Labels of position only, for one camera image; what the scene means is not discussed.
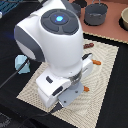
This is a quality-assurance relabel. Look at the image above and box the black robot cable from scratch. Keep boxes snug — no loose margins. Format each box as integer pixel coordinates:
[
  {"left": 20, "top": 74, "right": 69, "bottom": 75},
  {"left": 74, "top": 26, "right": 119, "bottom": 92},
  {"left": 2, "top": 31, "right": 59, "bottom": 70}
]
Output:
[{"left": 0, "top": 59, "right": 51, "bottom": 128}]

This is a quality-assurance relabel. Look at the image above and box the large grey pot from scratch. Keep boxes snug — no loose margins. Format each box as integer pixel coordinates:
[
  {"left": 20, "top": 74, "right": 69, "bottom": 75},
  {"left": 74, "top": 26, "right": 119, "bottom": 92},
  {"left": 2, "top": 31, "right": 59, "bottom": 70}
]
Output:
[{"left": 84, "top": 3, "right": 108, "bottom": 26}]

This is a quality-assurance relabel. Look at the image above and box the knife with orange handle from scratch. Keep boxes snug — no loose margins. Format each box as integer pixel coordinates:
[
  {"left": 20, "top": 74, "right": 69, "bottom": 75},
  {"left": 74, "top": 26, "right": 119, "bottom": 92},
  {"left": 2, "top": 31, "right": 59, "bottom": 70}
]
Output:
[{"left": 92, "top": 60, "right": 101, "bottom": 65}]

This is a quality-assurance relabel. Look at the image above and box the light blue carton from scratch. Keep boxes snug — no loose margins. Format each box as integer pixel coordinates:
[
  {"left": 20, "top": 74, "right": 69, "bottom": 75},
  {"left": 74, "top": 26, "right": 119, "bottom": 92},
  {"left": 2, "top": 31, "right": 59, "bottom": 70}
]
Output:
[{"left": 15, "top": 55, "right": 30, "bottom": 74}]

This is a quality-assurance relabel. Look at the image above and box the brown toy stove board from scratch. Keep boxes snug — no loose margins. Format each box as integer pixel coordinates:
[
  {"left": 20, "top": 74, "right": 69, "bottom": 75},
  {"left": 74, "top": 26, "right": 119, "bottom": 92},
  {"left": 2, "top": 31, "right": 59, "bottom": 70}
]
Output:
[{"left": 68, "top": 0, "right": 128, "bottom": 44}]

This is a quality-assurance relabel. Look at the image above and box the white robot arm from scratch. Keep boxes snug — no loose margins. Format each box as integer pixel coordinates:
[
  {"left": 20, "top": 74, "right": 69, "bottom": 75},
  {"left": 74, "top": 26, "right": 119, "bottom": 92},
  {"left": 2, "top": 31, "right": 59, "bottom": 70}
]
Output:
[{"left": 14, "top": 0, "right": 93, "bottom": 113}]

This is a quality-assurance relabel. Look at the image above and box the blue wire basket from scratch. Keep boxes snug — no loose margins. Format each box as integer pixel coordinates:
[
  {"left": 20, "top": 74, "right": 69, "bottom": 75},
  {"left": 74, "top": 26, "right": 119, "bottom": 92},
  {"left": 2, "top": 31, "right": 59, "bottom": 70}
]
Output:
[{"left": 0, "top": 0, "right": 23, "bottom": 15}]

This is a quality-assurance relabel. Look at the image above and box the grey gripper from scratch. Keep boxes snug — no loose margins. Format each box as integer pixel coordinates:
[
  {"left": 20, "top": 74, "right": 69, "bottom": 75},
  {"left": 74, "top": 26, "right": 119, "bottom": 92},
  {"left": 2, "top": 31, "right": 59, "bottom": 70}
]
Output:
[{"left": 51, "top": 82, "right": 84, "bottom": 113}]

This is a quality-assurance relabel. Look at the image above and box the small grey pot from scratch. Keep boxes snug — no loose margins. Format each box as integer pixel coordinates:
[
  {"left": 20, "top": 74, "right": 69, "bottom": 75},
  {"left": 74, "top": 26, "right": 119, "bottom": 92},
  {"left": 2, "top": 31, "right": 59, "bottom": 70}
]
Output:
[{"left": 71, "top": 3, "right": 81, "bottom": 18}]

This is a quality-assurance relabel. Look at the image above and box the fork with orange handle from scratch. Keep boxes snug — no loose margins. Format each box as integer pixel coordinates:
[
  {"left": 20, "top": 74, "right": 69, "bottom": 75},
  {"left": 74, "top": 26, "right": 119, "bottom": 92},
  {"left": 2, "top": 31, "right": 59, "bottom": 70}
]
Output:
[{"left": 83, "top": 85, "right": 91, "bottom": 93}]

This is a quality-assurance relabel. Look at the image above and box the brown toy sausage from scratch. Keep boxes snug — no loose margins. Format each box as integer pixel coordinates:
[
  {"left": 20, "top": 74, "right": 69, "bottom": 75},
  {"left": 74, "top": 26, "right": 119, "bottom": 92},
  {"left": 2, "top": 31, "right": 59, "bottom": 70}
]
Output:
[{"left": 83, "top": 43, "right": 94, "bottom": 49}]

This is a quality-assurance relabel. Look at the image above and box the beige woven placemat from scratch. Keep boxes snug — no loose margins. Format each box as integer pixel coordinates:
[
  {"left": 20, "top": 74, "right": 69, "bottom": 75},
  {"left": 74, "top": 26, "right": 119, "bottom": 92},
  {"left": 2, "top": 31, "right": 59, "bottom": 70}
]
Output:
[{"left": 16, "top": 36, "right": 120, "bottom": 128}]

